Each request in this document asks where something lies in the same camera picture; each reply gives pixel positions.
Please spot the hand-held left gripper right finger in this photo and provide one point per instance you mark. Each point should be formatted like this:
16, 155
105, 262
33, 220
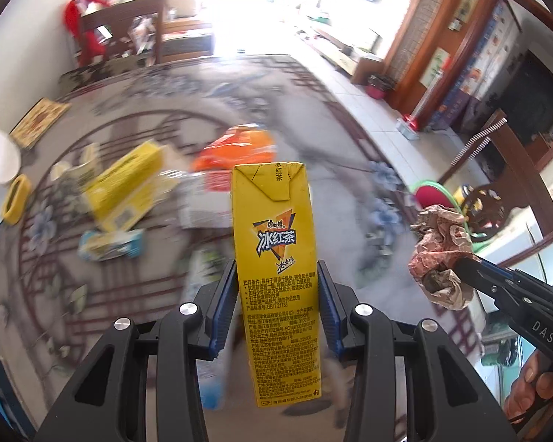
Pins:
329, 313

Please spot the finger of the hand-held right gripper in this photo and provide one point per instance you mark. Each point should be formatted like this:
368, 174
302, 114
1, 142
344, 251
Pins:
493, 274
486, 294

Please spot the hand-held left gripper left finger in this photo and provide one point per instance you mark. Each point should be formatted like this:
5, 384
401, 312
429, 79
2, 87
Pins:
223, 313

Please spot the yellow tea carton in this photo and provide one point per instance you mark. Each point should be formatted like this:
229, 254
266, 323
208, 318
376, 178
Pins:
276, 285

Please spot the brown paper ball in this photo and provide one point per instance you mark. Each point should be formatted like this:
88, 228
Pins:
438, 248

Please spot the red bin with green rim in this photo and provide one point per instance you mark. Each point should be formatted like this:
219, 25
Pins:
433, 193

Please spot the white packet red label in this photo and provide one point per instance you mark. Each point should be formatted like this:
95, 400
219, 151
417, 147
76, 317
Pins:
202, 207

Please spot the blue yellow snack packet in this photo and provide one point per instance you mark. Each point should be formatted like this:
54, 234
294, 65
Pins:
110, 244

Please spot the orange plastic bag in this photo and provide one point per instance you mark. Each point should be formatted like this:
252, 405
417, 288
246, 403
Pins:
232, 147

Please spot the yellow medicine box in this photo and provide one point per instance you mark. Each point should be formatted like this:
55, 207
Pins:
124, 179

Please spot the crushed patterned paper cup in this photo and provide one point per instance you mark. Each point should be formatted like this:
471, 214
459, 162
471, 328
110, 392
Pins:
73, 175

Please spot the person's right hand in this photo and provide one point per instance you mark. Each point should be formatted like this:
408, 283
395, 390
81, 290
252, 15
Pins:
534, 386

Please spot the carved wooden chair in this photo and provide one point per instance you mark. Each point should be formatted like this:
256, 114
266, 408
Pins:
507, 147

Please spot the white red floor mop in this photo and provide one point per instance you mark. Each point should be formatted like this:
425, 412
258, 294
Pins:
408, 126

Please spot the red floor basket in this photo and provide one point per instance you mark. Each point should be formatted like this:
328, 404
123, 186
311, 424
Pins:
379, 87

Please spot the yellow plastic holder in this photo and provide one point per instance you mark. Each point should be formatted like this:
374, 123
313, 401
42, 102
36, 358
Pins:
10, 215

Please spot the low television cabinet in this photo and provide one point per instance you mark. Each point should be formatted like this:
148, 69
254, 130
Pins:
341, 55

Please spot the yellow picture book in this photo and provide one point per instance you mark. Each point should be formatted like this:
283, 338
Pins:
39, 122

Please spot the floral chair cushion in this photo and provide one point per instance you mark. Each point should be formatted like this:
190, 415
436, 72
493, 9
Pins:
96, 73

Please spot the wooden bench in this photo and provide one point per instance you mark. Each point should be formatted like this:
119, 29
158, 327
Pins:
189, 27

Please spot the cardboard box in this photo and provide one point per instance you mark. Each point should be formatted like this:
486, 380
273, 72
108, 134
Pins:
182, 4

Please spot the dark wooden chair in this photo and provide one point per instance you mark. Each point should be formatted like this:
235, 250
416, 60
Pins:
120, 11

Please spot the red bag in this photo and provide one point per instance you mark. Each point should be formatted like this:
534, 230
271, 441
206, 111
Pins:
80, 9

